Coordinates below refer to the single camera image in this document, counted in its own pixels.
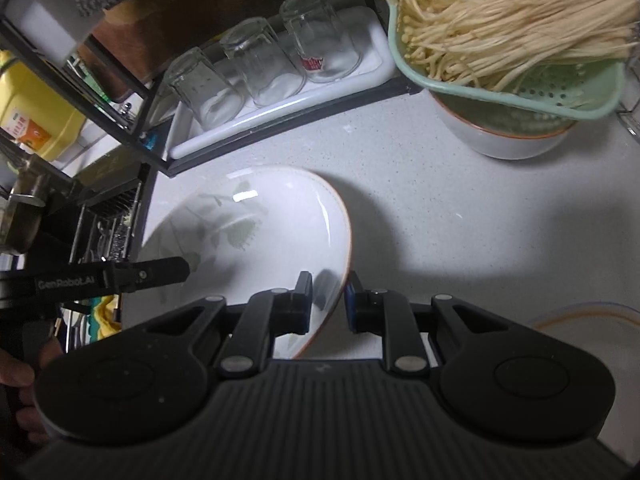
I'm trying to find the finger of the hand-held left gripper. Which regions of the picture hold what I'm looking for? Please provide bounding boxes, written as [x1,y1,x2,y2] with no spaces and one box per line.
[106,256,192,294]

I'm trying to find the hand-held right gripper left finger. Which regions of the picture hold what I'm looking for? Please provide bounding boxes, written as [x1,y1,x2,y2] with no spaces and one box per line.
[145,271,314,378]

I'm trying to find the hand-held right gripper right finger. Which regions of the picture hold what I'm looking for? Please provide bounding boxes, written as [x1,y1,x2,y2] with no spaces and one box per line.
[343,271,512,376]

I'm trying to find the white leaf-print bowl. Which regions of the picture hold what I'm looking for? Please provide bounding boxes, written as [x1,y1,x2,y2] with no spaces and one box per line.
[122,165,354,361]

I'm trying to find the person's left hand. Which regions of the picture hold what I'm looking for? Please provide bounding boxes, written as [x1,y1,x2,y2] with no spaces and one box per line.
[0,337,63,444]

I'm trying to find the yellow cloth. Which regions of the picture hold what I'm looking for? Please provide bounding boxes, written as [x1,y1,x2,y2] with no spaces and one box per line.
[90,294,124,339]

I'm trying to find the black dish rack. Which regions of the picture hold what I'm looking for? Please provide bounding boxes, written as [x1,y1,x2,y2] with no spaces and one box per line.
[65,150,157,268]

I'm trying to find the steel pot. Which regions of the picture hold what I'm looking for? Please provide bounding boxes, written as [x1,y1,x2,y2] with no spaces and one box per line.
[0,154,52,256]

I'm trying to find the black metal shelf rack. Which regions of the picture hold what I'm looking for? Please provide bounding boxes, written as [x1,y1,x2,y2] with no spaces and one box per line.
[0,0,426,177]

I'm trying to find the yellow plastic container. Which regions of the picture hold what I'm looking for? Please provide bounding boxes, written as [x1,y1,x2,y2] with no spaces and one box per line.
[0,52,89,162]

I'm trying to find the clear drinking glass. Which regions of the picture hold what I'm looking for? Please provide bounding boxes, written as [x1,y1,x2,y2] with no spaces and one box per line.
[220,17,307,109]
[165,47,246,129]

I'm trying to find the white drip tray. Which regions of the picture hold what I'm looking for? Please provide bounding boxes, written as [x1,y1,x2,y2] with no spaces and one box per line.
[167,5,396,159]

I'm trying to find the white bowl orange rim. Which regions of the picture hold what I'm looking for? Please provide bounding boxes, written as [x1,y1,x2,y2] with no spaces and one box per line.
[527,301,640,463]
[429,89,577,161]

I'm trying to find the clear glass red label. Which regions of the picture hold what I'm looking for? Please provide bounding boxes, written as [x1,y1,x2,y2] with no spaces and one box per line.
[279,0,362,84]

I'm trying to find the white grey sponge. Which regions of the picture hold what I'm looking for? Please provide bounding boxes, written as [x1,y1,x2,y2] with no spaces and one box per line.
[4,0,169,62]

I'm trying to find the green plastic colander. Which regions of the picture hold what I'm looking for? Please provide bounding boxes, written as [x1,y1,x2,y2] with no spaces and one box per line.
[382,0,629,122]

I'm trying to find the enoki mushrooms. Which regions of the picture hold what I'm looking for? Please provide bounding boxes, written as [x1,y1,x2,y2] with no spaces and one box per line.
[370,0,637,94]

